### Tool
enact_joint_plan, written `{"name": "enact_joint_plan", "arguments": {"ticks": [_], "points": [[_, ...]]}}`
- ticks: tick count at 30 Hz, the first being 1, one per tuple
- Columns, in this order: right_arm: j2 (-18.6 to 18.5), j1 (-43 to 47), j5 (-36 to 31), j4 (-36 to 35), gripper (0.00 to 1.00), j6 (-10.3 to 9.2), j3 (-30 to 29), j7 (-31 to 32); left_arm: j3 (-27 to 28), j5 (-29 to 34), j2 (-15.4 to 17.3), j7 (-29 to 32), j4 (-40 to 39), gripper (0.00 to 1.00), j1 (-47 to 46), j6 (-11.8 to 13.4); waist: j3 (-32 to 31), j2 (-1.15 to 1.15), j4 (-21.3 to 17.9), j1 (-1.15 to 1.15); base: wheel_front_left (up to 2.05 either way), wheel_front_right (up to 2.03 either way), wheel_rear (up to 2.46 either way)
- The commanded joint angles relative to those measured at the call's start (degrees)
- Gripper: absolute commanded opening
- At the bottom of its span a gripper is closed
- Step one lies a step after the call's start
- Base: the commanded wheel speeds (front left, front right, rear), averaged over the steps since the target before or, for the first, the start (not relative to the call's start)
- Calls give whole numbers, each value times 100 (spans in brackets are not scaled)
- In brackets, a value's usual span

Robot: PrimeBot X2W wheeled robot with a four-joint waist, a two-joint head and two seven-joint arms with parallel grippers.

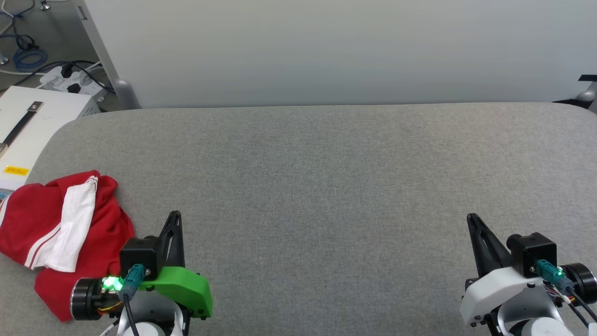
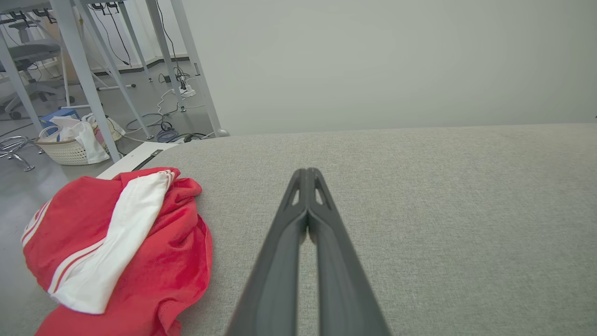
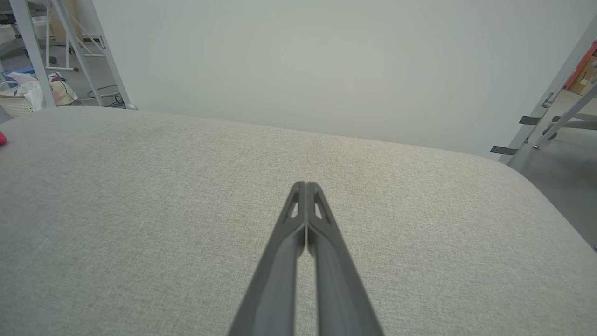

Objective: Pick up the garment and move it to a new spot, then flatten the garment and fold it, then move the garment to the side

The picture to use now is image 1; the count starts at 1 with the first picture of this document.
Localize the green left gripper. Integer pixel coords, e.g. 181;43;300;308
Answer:
135;211;214;322

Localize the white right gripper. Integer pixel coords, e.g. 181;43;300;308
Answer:
460;213;550;327

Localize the red white basketball jersey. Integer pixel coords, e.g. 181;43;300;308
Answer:
0;170;136;322

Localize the white power strip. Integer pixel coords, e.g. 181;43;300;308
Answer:
39;64;111;99

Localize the white partition panel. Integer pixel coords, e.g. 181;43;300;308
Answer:
77;0;597;109

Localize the teal plug black cable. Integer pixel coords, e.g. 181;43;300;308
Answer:
535;259;597;322
118;264;146;336

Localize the white box with black strap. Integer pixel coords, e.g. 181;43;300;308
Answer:
0;86;101;197

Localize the blue coiled cable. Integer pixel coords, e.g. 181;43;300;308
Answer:
13;46;49;72

